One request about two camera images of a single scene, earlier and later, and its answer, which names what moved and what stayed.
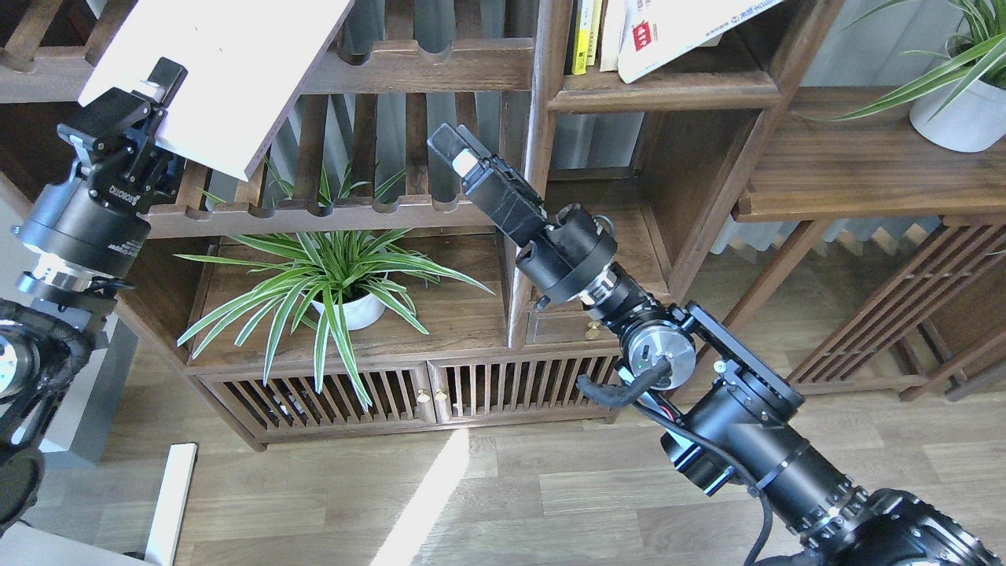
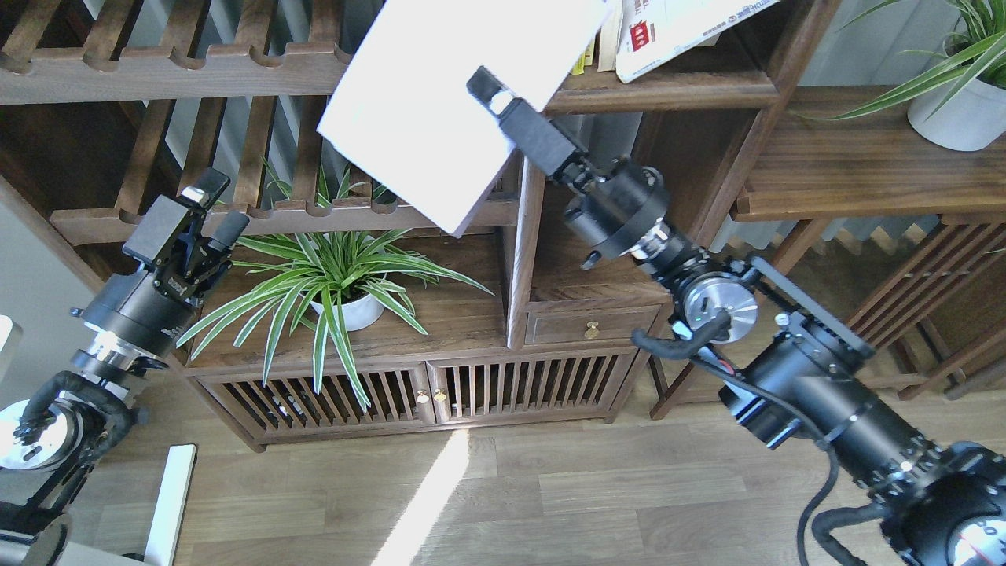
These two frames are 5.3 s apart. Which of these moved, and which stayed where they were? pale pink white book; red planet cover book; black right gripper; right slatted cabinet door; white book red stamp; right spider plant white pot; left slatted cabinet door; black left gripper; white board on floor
Moved: pale pink white book; black right gripper; black left gripper
Stayed: right spider plant white pot; white board on floor; white book red stamp; red planet cover book; right slatted cabinet door; left slatted cabinet door
